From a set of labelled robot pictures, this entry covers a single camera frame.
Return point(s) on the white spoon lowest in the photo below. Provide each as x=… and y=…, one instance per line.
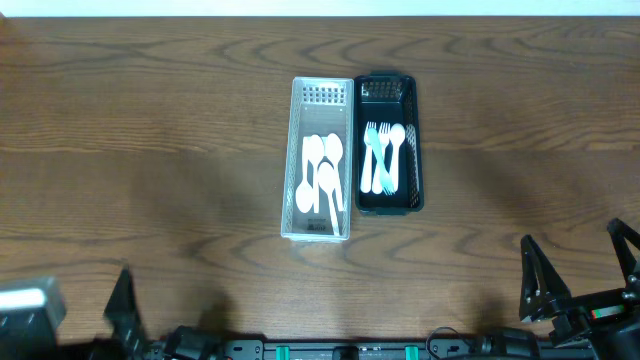
x=304, y=200

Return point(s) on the dark green mesh basket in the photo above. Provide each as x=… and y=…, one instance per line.
x=389, y=97

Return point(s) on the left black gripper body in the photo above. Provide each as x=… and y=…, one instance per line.
x=126, y=312

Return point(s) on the mint green plastic fork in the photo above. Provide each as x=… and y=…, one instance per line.
x=373, y=133

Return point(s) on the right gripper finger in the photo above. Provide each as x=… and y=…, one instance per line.
x=543, y=292
x=622, y=237

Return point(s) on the clear plastic mesh basket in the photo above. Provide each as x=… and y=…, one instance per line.
x=318, y=106

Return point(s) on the white plastic fork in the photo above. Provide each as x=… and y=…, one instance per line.
x=382, y=140
x=366, y=175

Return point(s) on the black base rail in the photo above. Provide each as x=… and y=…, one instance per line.
x=441, y=348

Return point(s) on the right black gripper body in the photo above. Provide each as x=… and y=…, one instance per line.
x=587, y=305

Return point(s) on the white thick plastic spoon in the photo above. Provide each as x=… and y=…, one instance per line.
x=397, y=136

